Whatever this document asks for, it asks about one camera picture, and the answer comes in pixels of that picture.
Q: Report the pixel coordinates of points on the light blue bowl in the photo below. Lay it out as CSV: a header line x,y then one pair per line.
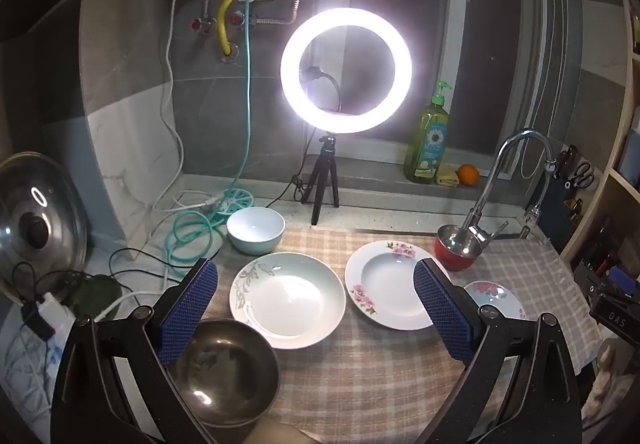
x,y
255,234

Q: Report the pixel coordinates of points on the glass pot lid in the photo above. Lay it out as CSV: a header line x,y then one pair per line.
x,y
40,204

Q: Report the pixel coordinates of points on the orange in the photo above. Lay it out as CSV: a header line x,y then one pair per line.
x,y
468,175

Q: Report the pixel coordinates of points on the dark green dish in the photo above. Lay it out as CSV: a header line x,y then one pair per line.
x,y
95,296

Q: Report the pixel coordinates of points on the round teal power strip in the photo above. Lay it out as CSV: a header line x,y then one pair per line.
x,y
235,199

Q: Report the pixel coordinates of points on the black scissors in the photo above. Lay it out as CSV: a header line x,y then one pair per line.
x,y
582,175

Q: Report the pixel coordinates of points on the plaid cloth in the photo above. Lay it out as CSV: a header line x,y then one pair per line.
x,y
375,374

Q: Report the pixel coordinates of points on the person's right hand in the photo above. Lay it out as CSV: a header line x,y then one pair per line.
x,y
612,374

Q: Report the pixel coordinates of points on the white plate grey leaf print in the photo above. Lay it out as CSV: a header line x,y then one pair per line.
x,y
290,299

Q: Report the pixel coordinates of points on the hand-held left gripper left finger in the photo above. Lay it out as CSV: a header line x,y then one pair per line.
x,y
192,304

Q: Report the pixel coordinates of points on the black tripod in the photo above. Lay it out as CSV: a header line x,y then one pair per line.
x,y
325,159

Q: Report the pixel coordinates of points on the yellow sponge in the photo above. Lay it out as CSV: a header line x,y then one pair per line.
x,y
447,176

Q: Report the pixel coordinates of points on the chrome faucet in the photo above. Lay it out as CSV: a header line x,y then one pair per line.
x,y
500,159

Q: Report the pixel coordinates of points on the green dish soap bottle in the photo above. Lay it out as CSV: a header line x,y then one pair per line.
x,y
425,144

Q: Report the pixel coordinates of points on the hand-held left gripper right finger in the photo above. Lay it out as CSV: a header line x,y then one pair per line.
x,y
440,309

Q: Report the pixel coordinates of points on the deep white plate pink flowers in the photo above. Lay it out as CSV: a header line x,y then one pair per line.
x,y
390,284

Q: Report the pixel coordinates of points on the white plate red flower print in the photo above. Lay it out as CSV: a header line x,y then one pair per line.
x,y
495,296

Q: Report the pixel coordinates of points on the red steel bowl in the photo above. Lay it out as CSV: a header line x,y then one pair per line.
x,y
450,259

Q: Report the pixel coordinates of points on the white charger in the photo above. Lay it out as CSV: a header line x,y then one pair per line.
x,y
47,314

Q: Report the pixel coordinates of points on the dark blue knife block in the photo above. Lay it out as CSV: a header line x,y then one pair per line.
x,y
562,209

